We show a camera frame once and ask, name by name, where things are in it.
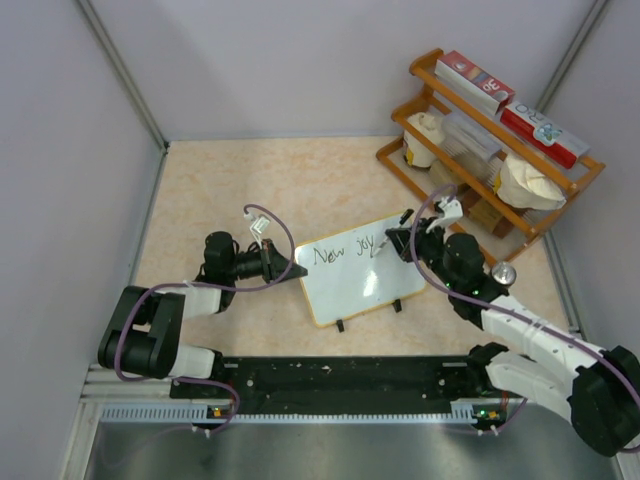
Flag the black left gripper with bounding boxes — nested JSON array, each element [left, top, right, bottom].
[[227, 238, 307, 285]]

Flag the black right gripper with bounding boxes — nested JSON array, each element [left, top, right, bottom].
[[388, 216, 460, 291]]

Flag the black white marker pen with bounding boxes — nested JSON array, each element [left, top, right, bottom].
[[371, 209, 414, 257]]

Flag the white board yellow frame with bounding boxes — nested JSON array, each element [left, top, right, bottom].
[[295, 212, 426, 328]]

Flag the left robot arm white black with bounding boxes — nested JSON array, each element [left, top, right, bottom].
[[97, 231, 308, 397]]

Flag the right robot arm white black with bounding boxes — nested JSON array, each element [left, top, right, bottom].
[[385, 218, 639, 457]]

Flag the brown red blocks on shelf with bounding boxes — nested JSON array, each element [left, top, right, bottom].
[[461, 190, 514, 239]]

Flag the tan block on shelf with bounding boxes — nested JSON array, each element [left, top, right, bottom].
[[428, 160, 468, 193]]

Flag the cream paper cup left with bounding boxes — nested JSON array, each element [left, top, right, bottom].
[[402, 111, 446, 170]]

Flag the wooden two tier shelf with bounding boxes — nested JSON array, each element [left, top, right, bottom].
[[391, 48, 605, 265]]

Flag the grey clear plastic box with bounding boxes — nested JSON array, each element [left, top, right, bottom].
[[440, 113, 502, 183]]

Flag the red toothpaste box lower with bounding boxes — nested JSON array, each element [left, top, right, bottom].
[[500, 101, 590, 169]]

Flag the red toothpaste box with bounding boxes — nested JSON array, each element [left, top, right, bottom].
[[434, 50, 515, 117], [500, 101, 590, 169]]

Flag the red toothpaste box upper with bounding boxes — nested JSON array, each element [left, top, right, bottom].
[[434, 50, 515, 117]]

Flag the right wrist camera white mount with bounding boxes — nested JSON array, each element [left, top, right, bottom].
[[425, 197, 463, 233]]

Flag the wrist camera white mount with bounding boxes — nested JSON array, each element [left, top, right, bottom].
[[244, 212, 271, 247], [425, 197, 463, 233]]

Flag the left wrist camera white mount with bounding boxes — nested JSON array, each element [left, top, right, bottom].
[[244, 212, 271, 247]]

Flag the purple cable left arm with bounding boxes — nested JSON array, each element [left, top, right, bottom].
[[110, 202, 296, 385]]

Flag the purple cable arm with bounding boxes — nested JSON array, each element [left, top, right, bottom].
[[409, 183, 640, 454], [110, 202, 296, 385]]

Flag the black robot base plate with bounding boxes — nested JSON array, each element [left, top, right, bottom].
[[214, 355, 503, 415]]

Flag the grey slotted cable duct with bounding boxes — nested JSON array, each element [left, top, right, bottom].
[[99, 399, 506, 426]]

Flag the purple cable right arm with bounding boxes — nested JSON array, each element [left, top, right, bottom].
[[409, 183, 640, 454]]

